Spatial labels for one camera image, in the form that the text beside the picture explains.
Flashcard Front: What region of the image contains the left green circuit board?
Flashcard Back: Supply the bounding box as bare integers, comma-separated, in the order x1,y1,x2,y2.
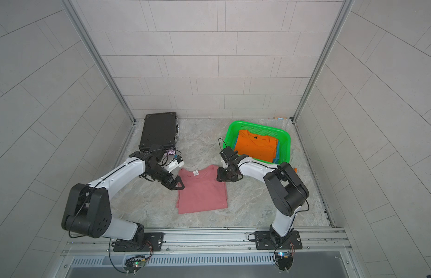
123,256,147,276

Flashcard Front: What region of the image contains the pink t-shirt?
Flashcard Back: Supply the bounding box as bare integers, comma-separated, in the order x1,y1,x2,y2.
176,165,228,214

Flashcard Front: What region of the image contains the right aluminium corner post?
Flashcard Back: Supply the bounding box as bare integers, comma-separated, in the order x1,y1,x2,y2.
292,0,354,123

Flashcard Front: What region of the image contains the orange t-shirt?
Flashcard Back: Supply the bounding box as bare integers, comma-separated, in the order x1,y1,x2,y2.
235,130,279,162

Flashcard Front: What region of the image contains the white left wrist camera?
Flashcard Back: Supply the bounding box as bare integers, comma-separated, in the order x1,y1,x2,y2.
165,155,184,173

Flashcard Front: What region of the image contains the green circuit board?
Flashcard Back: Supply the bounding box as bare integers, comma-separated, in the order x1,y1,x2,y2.
273,251,294,271
123,256,147,276

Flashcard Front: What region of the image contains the white ventilation grille strip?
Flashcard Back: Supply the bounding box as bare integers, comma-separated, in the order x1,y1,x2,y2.
71,253,274,268

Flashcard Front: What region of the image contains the aluminium mounting rail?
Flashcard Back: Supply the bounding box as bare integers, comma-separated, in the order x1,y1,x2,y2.
60,227,353,256

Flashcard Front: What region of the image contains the aluminium corner post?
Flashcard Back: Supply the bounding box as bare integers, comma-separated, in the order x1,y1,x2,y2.
60,0,137,125
292,0,354,123

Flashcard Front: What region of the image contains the right green circuit board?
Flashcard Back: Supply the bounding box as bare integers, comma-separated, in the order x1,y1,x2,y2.
273,251,294,271

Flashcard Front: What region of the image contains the green plastic basket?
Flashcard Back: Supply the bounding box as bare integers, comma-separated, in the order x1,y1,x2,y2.
224,120,291,164

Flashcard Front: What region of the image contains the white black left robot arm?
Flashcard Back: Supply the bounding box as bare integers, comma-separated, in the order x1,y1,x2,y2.
61,148,185,245

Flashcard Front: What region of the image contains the left aluminium corner post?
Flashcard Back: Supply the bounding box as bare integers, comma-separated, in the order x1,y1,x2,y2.
60,0,137,125

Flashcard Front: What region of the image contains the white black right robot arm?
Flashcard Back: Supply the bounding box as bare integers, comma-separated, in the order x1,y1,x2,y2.
163,147,309,244

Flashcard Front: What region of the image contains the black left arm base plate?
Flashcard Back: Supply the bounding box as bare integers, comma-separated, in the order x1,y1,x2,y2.
111,232,164,252

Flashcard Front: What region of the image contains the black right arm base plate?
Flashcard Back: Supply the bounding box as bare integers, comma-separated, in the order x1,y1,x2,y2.
248,230,303,250

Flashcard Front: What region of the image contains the blue t-shirt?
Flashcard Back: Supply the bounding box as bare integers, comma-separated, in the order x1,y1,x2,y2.
273,141,280,164

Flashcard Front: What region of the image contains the black hard case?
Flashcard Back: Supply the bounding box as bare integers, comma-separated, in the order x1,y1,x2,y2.
138,112,179,152

